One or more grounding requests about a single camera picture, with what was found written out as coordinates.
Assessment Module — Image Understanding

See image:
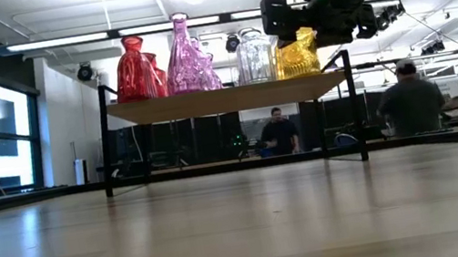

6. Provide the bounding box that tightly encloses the white cylindrical bin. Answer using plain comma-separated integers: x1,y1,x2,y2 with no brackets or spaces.
72,158,90,187

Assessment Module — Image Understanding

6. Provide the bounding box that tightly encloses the yellow glass vase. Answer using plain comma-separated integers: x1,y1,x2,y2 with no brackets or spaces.
271,25,323,82

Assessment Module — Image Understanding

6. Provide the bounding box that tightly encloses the blue storage bin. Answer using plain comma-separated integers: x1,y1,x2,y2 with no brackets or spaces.
259,146,279,159

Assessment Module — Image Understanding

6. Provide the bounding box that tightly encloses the cardboard box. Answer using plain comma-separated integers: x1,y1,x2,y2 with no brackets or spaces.
443,94,458,111

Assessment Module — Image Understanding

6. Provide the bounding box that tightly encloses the clear ribbed glass jar vase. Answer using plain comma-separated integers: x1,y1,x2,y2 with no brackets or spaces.
231,24,280,87

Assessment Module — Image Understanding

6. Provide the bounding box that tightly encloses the red flared square glass vase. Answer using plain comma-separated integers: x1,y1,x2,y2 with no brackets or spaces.
107,32,160,106

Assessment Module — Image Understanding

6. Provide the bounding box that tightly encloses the person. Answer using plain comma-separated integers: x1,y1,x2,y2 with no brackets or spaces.
368,53,452,141
256,103,303,159

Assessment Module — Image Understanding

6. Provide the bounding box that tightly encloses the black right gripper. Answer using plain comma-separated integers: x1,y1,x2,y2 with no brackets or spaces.
259,0,382,57

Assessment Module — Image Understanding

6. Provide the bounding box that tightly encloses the black track spotlight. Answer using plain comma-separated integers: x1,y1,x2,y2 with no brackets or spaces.
417,37,447,57
373,1,409,32

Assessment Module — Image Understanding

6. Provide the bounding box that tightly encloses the black ceiling spotlight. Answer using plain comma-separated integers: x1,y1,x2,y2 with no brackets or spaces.
74,60,97,84
223,32,243,55

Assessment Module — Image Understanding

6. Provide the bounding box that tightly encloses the pink twisted glass bottle vase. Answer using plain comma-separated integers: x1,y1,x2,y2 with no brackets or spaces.
203,50,224,91

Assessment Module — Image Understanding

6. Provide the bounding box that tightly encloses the black partition wall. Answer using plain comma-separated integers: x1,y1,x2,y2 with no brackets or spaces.
105,77,442,182

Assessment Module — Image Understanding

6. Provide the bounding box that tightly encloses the wooden shelf black metal frame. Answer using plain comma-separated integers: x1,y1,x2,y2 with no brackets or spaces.
87,45,371,203

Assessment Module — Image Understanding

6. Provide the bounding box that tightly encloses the long ceiling light fixture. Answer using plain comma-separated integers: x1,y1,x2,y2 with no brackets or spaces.
0,0,402,64

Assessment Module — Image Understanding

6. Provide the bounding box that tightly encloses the blue rounded object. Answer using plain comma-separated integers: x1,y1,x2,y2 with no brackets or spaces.
331,129,360,149

